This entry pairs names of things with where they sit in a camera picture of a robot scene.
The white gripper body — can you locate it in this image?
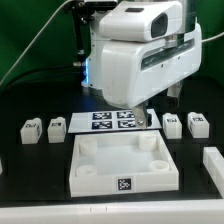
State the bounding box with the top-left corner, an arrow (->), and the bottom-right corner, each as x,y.
101,24 -> 202,109

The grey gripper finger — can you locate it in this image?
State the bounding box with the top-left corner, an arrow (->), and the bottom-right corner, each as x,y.
167,82 -> 182,108
133,103 -> 148,128

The white square table top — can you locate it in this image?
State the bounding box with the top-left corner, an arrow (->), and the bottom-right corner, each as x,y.
69,130 -> 179,197

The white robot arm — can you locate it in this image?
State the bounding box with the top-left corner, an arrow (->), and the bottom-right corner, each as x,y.
83,0 -> 202,129

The white marker sheet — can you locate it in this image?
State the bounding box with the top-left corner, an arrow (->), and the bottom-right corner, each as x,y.
67,108 -> 163,135

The white part left edge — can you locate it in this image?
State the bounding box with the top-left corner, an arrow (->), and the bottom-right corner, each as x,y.
0,158 -> 3,176

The white cable right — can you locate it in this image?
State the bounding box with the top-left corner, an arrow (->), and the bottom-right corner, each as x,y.
201,31 -> 224,44

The white cable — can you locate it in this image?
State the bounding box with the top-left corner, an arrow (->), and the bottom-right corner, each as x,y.
201,31 -> 224,44
0,0 -> 75,88

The black camera stand pole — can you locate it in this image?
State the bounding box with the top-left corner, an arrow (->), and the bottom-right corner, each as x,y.
64,0 -> 94,66

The white L-shaped obstacle wall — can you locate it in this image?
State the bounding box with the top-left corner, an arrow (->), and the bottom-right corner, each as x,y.
203,147 -> 224,199

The white cable left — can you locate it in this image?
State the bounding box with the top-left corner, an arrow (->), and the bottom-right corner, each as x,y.
0,0 -> 75,88

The black cable on table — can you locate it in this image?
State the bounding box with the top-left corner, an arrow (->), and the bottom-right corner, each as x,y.
0,65 -> 84,98

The white front rail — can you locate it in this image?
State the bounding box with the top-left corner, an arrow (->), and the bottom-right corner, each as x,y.
0,199 -> 224,224

